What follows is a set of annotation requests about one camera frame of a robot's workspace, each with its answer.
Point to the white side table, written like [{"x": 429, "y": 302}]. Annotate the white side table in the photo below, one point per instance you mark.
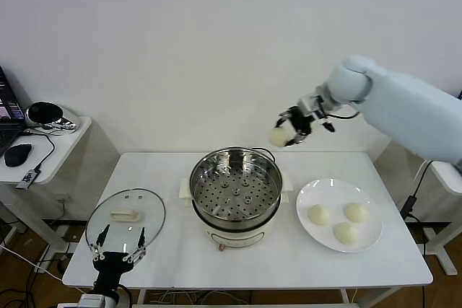
[
  {"x": 65, "y": 149},
  {"x": 444, "y": 178}
]

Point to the white wall socket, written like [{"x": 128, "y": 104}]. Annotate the white wall socket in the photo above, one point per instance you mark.
[{"x": 64, "y": 200}]

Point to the black computer mouse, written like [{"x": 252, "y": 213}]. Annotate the black computer mouse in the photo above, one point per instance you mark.
[{"x": 18, "y": 155}]

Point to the chrome and black headset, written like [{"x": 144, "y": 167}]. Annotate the chrome and black headset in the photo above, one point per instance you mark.
[{"x": 45, "y": 113}]

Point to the stainless steel steamer pot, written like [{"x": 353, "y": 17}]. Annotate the stainless steel steamer pot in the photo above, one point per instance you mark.
[{"x": 216, "y": 192}]

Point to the round glass pot lid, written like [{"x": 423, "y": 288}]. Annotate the round glass pot lid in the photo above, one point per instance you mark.
[{"x": 108, "y": 221}]

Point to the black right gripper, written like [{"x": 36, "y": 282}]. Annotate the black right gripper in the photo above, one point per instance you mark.
[{"x": 302, "y": 122}]

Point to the round white plate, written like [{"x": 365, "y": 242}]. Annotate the round white plate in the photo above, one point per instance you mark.
[{"x": 314, "y": 192}]

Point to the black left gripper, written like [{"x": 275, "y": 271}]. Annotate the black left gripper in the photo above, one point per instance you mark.
[{"x": 112, "y": 264}]

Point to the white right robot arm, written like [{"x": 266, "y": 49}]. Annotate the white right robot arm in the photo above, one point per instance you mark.
[{"x": 404, "y": 106}]

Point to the white table leg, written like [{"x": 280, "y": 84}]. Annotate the white table leg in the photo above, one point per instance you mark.
[
  {"x": 141, "y": 297},
  {"x": 346, "y": 296}
]

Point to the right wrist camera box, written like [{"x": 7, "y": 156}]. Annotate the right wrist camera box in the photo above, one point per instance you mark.
[{"x": 317, "y": 111}]

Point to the white steamed baozi bun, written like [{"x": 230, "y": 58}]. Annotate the white steamed baozi bun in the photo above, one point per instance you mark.
[
  {"x": 356, "y": 212},
  {"x": 319, "y": 215},
  {"x": 281, "y": 136},
  {"x": 345, "y": 233}
]

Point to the grey usb hub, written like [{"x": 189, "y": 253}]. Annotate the grey usb hub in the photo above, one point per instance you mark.
[{"x": 27, "y": 179}]

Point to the black open laptop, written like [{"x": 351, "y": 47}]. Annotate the black open laptop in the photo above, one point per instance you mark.
[{"x": 7, "y": 106}]

